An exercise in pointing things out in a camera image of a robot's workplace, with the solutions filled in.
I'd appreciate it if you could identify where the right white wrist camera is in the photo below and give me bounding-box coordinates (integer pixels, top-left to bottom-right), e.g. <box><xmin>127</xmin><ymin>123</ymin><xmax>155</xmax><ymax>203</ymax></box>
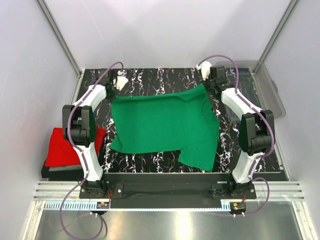
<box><xmin>196</xmin><ymin>61</ymin><xmax>212</xmax><ymax>81</ymax></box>

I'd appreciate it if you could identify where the grey folded t shirt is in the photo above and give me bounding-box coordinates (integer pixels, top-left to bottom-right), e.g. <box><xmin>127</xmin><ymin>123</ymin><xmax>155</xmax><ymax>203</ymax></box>
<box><xmin>48</xmin><ymin>164</ymin><xmax>83</xmax><ymax>172</ymax></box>

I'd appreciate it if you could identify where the purple cable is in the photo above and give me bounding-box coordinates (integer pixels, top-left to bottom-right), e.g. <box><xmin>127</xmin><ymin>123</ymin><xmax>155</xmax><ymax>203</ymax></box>
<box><xmin>60</xmin><ymin>61</ymin><xmax>125</xmax><ymax>238</ymax></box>
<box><xmin>197</xmin><ymin>54</ymin><xmax>276</xmax><ymax>217</ymax></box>

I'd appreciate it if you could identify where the clear plastic bin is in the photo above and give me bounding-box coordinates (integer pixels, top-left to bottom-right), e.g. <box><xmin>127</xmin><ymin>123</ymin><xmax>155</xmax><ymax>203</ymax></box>
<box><xmin>215</xmin><ymin>60</ymin><xmax>286</xmax><ymax>119</ymax></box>

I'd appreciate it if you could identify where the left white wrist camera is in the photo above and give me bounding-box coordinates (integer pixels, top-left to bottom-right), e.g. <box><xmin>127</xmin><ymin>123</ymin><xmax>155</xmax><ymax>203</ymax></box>
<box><xmin>114</xmin><ymin>70</ymin><xmax>129</xmax><ymax>91</ymax></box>

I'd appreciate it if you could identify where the aluminium frame rail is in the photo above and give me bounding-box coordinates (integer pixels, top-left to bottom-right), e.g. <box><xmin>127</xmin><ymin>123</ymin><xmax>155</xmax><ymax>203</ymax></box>
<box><xmin>33</xmin><ymin>181</ymin><xmax>304</xmax><ymax>201</ymax></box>

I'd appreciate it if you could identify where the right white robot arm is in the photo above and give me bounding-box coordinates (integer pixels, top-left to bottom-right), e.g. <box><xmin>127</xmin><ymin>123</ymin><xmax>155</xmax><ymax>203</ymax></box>
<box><xmin>207</xmin><ymin>66</ymin><xmax>275</xmax><ymax>199</ymax></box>

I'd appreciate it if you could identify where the orange connector box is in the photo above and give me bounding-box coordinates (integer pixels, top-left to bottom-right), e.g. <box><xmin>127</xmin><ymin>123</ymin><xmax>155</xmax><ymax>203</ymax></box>
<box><xmin>230</xmin><ymin>202</ymin><xmax>247</xmax><ymax>212</ymax></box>
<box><xmin>96</xmin><ymin>201</ymin><xmax>110</xmax><ymax>209</ymax></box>

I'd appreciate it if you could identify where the red folded t shirt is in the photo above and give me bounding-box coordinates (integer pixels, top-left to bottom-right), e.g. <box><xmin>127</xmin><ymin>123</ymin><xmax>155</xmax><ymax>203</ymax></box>
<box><xmin>44</xmin><ymin>126</ymin><xmax>107</xmax><ymax>168</ymax></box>

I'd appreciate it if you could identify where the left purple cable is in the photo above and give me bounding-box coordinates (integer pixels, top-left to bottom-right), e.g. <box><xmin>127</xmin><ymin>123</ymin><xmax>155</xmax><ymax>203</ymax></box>
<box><xmin>60</xmin><ymin>61</ymin><xmax>125</xmax><ymax>238</ymax></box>

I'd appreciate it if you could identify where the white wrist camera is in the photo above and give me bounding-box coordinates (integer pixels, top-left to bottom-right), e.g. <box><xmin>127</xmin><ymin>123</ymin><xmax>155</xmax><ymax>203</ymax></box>
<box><xmin>196</xmin><ymin>61</ymin><xmax>212</xmax><ymax>81</ymax></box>
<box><xmin>114</xmin><ymin>70</ymin><xmax>129</xmax><ymax>91</ymax></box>

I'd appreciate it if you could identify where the green t shirt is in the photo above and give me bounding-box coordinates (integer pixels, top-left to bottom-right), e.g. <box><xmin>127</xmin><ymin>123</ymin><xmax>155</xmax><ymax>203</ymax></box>
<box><xmin>110</xmin><ymin>84</ymin><xmax>220</xmax><ymax>172</ymax></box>

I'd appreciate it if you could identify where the left orange connector box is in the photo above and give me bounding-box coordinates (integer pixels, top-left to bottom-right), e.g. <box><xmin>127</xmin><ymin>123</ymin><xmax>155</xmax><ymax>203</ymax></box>
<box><xmin>96</xmin><ymin>201</ymin><xmax>110</xmax><ymax>209</ymax></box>

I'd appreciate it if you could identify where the right orange connector box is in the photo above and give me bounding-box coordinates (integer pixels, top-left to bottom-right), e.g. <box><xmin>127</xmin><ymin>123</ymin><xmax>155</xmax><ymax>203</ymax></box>
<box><xmin>230</xmin><ymin>202</ymin><xmax>247</xmax><ymax>212</ymax></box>

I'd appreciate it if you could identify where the right aluminium frame post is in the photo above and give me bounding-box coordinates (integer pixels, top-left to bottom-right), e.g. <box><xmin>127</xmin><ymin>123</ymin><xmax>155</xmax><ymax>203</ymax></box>
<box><xmin>253</xmin><ymin>0</ymin><xmax>300</xmax><ymax>73</ymax></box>

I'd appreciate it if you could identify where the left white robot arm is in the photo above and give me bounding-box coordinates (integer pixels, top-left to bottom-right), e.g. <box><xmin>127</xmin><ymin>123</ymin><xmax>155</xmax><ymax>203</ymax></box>
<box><xmin>62</xmin><ymin>70</ymin><xmax>120</xmax><ymax>198</ymax></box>

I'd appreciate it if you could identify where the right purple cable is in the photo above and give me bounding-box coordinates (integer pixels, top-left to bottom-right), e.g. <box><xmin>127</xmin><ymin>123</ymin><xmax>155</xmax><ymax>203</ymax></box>
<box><xmin>197</xmin><ymin>54</ymin><xmax>276</xmax><ymax>217</ymax></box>

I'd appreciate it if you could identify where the black folded t shirt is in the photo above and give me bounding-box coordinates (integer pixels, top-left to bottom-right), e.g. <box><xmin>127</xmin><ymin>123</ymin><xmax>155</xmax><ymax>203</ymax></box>
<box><xmin>41</xmin><ymin>161</ymin><xmax>84</xmax><ymax>181</ymax></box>

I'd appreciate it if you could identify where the aluminium frame post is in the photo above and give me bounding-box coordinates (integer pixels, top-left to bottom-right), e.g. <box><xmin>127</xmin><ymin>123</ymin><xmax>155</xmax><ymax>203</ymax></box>
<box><xmin>36</xmin><ymin>0</ymin><xmax>85</xmax><ymax>78</ymax></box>
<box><xmin>253</xmin><ymin>0</ymin><xmax>300</xmax><ymax>73</ymax></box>

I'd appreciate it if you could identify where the left aluminium frame post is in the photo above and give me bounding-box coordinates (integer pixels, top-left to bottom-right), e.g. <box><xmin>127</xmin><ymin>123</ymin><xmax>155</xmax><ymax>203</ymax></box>
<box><xmin>36</xmin><ymin>0</ymin><xmax>85</xmax><ymax>78</ymax></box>

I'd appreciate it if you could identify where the black marbled table mat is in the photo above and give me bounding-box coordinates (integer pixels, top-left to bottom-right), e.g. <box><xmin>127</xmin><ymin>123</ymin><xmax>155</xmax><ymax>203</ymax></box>
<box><xmin>68</xmin><ymin>67</ymin><xmax>283</xmax><ymax>174</ymax></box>

